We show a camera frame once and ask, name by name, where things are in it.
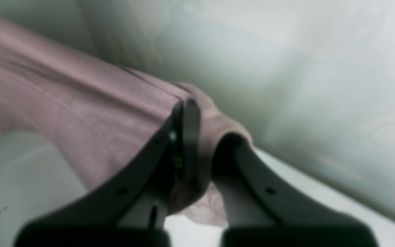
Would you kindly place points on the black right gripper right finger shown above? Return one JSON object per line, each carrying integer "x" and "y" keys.
{"x": 263, "y": 210}

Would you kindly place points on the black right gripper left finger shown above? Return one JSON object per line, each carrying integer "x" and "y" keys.
{"x": 130, "y": 209}

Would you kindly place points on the mauve brown T-shirt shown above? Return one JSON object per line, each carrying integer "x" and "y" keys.
{"x": 99, "y": 116}

